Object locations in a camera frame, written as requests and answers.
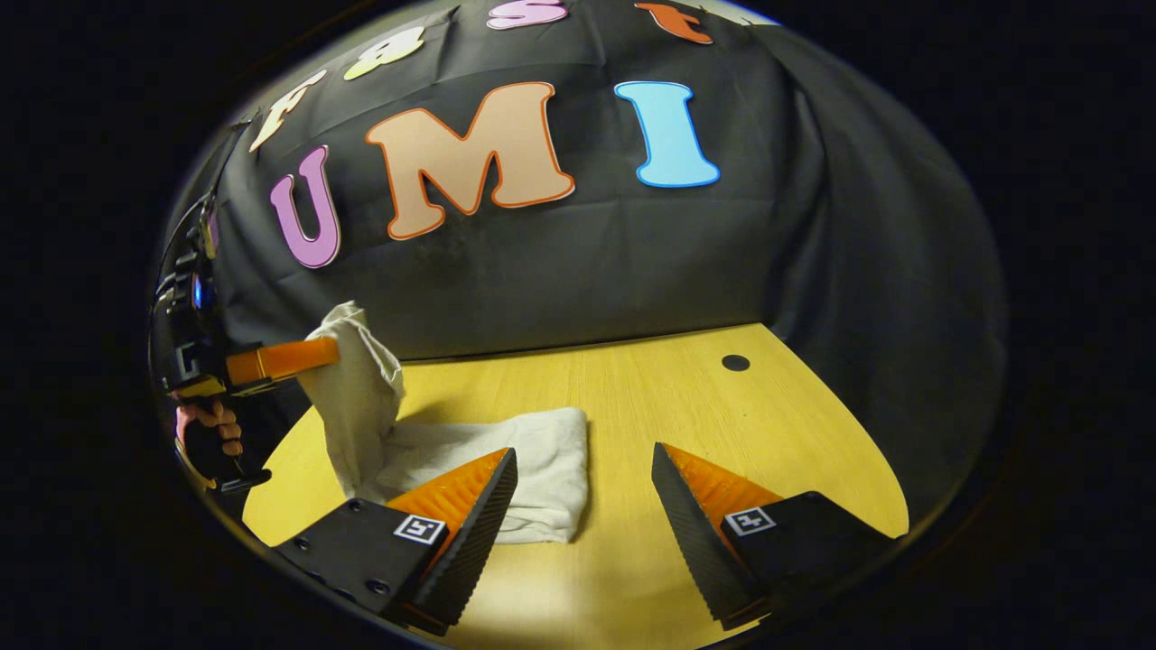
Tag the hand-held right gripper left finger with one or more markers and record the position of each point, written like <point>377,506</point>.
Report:
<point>470,542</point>

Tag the white jeans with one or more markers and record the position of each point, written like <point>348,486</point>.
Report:
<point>542,451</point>

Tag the black backdrop cloth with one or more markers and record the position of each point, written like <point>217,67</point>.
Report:
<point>587,262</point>

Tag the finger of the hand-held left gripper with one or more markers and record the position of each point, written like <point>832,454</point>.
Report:
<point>280,359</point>

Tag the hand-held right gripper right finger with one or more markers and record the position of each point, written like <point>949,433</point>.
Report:
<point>700,542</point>

